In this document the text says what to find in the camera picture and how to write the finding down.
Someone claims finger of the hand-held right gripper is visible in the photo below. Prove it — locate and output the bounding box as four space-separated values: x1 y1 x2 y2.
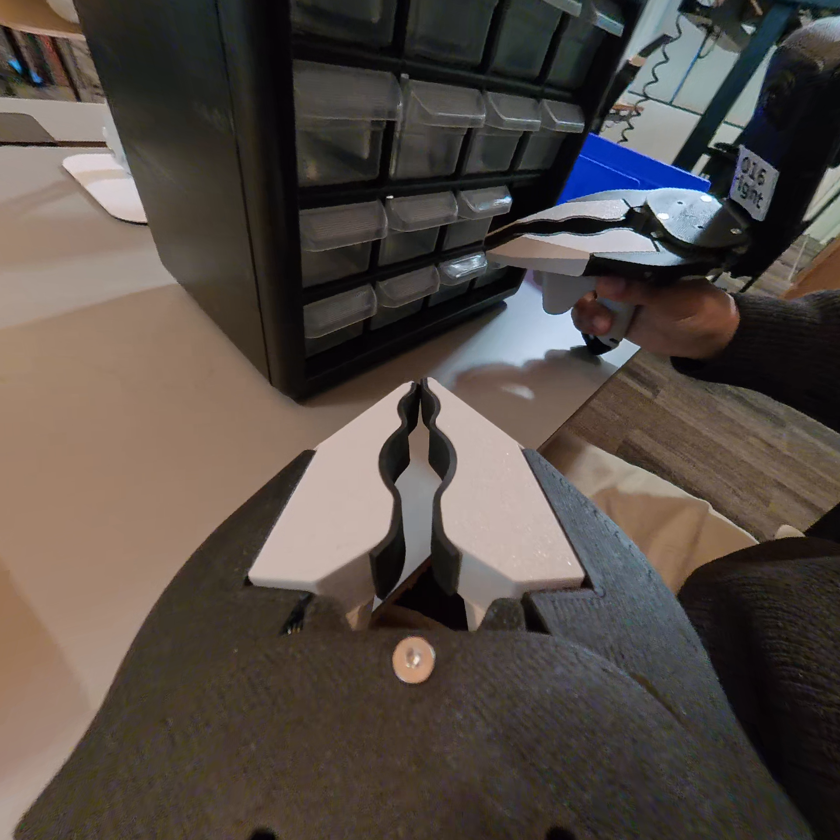
486 233 660 278
489 197 651 242

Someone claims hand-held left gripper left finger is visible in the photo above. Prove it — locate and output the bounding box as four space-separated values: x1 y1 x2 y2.
247 379 422 632

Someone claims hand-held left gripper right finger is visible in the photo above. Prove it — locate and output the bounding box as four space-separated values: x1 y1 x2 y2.
423 375 587 631

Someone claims blue plastic bin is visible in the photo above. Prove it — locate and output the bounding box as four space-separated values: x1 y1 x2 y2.
556 131 711 206

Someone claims black drawer cabinet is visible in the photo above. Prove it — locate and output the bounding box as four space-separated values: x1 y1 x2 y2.
73 0 647 403

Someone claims person's right forearm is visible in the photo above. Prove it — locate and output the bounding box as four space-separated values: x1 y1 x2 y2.
669 289 840 434

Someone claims grey desk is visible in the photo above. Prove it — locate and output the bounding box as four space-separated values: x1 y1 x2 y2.
0 97 643 821

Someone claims person's right hand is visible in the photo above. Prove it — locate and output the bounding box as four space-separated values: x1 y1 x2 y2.
571 279 741 361

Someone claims set of clear cabinet drawers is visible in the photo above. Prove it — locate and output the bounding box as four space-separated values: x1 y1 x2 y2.
292 0 624 358

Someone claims black table frame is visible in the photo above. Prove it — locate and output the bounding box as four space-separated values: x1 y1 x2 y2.
672 0 798 175

